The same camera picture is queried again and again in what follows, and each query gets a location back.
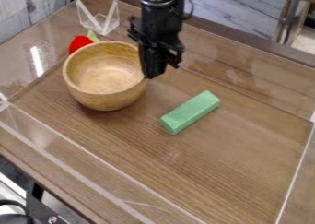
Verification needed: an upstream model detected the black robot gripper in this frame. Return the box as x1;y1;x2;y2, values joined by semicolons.
127;0;184;79

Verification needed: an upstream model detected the light brown wooden bowl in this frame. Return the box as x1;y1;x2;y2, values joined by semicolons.
62;41;147;111

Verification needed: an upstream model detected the green rectangular foam stick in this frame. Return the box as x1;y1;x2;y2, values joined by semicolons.
160;90;220;135

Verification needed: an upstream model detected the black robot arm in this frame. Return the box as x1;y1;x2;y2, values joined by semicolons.
127;0;194;79

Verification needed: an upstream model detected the red plush strawberry toy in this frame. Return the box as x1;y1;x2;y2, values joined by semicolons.
67;30;99;53

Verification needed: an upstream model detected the metal table leg background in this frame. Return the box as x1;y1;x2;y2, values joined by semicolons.
274;0;310;46

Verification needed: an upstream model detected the black table leg bracket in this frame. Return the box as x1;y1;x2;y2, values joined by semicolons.
25;183;69;224

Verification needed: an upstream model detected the black cable on floor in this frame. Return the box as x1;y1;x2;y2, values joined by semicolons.
0;199;31;224

